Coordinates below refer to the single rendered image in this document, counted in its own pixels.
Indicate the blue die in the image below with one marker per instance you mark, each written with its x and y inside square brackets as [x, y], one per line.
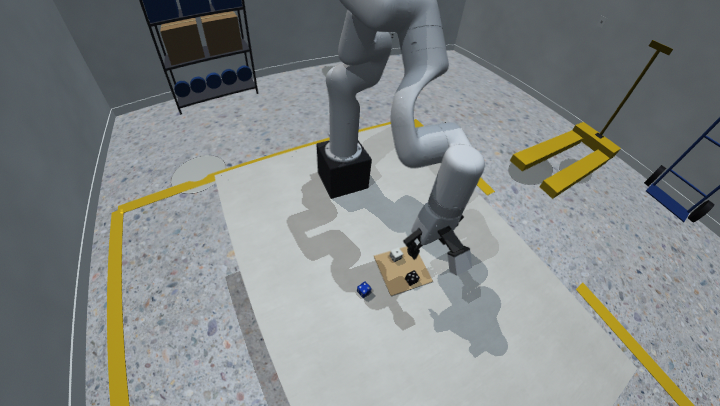
[364, 289]

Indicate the tan flat mat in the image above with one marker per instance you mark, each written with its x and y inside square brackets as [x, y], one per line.
[394, 273]

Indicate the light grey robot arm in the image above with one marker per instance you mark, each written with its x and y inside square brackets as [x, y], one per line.
[419, 28]

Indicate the grey die with black pips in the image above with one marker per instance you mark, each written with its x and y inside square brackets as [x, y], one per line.
[396, 254]

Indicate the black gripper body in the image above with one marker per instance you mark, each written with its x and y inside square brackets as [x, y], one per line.
[429, 222]

